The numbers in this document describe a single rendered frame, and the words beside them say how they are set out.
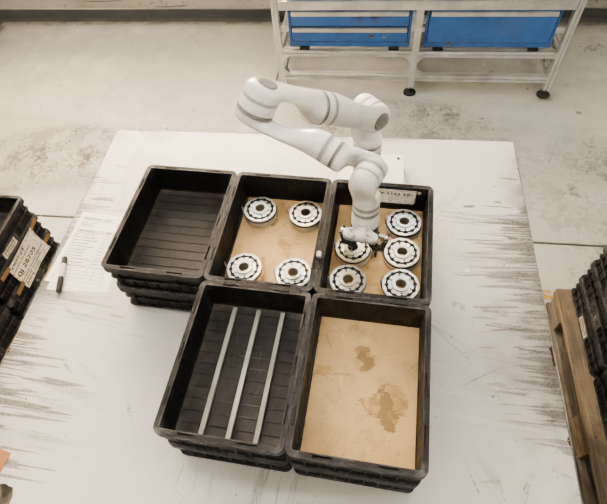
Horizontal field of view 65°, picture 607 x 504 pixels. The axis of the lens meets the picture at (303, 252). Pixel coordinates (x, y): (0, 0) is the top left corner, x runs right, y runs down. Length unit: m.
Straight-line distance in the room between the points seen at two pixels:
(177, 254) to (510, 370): 1.01
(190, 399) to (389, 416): 0.49
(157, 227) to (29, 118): 2.34
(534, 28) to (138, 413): 2.79
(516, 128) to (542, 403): 2.06
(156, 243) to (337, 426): 0.78
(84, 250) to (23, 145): 1.88
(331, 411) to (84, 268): 0.98
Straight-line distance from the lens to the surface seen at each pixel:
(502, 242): 1.67
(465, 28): 3.13
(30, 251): 2.33
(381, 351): 1.26
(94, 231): 1.84
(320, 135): 1.12
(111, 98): 3.68
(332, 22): 3.08
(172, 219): 1.58
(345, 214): 1.49
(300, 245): 1.43
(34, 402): 1.59
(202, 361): 1.30
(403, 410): 1.22
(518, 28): 3.19
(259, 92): 1.13
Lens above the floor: 1.99
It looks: 55 degrees down
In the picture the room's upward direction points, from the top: 7 degrees counter-clockwise
